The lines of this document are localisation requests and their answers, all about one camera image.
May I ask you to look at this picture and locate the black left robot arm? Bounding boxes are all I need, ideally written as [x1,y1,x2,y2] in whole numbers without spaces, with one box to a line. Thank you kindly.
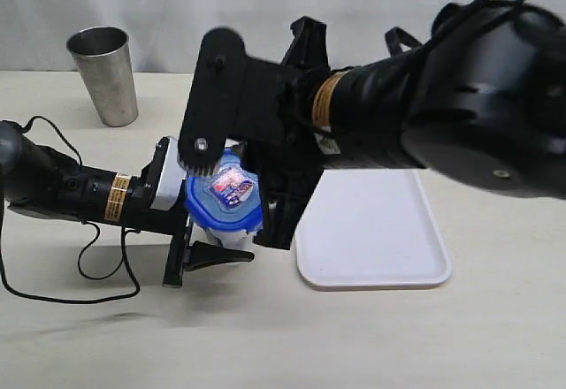
[1,121,254,287]

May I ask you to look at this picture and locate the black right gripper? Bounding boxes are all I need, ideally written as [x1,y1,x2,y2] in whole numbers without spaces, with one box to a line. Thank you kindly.
[244,17,330,248]

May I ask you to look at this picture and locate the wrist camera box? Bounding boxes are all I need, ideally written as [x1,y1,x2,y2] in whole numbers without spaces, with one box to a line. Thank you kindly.
[178,27,293,175]
[146,136,186,211]

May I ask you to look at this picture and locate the blue plastic lid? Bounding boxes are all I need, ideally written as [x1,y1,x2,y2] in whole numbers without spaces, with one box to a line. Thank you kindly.
[185,149,263,233]

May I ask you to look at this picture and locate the white backdrop curtain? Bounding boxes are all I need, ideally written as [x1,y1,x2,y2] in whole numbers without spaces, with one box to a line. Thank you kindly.
[1,0,471,72]

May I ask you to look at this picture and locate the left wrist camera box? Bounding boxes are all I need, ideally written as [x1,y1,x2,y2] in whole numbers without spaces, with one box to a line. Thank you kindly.
[146,136,186,211]

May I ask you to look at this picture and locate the clear plastic pitcher container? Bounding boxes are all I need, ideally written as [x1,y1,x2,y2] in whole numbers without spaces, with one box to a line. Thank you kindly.
[204,228,256,250]

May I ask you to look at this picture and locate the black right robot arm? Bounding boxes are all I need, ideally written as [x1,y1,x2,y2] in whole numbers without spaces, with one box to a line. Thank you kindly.
[247,1,565,249]

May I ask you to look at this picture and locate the white rectangular plastic tray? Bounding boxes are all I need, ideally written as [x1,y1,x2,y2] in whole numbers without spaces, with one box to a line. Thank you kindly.
[294,170,452,291]

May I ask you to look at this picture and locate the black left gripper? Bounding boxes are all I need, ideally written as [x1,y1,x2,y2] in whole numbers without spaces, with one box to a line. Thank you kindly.
[127,154,255,287]

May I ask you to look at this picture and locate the stainless steel tumbler cup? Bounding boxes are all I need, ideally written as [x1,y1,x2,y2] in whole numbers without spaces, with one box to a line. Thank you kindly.
[66,27,138,127]

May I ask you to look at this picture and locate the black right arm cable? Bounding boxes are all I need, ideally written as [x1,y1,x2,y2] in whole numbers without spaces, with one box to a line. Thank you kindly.
[384,0,566,58]

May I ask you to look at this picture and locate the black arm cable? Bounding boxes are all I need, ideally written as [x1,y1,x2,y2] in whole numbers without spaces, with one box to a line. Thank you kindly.
[384,0,566,58]
[0,115,142,305]

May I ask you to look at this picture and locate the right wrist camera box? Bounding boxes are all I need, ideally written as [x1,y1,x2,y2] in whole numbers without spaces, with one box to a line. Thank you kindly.
[178,27,293,175]

